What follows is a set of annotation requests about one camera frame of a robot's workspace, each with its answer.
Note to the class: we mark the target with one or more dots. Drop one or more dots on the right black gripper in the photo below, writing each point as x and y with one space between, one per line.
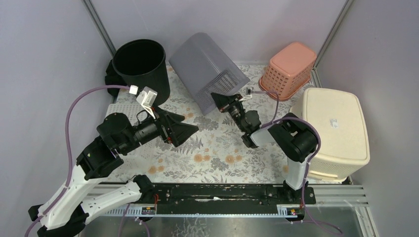
222 100

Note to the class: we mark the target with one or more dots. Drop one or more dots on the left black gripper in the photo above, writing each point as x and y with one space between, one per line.
168 129

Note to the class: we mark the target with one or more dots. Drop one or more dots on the grey ribbed waste bin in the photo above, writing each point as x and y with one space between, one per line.
203 67

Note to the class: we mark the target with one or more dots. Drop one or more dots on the white perforated plastic basket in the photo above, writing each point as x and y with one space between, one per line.
127 111

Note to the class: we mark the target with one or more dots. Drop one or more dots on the black round waste bin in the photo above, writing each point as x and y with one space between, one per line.
142 62

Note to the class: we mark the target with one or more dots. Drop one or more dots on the pink perforated plastic basket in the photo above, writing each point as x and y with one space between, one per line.
288 71

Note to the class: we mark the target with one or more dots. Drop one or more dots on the cream plastic laundry basket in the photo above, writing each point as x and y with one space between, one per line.
339 120

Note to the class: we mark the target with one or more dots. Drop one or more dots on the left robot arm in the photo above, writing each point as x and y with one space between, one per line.
68 212

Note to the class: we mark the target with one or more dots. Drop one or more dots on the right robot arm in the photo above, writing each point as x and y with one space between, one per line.
298 139

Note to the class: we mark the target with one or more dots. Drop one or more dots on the floral patterned table mat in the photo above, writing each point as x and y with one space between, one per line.
214 154

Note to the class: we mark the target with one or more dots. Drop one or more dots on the black cloth in corner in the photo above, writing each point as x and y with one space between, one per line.
113 78

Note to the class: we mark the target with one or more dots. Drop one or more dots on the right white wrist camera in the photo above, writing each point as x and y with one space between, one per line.
247 95

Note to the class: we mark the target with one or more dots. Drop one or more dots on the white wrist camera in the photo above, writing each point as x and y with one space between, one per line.
247 95
145 97

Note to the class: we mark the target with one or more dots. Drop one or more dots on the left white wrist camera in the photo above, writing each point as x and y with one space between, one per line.
145 97

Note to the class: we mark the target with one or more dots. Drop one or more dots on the aluminium frame rail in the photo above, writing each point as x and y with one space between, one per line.
340 194

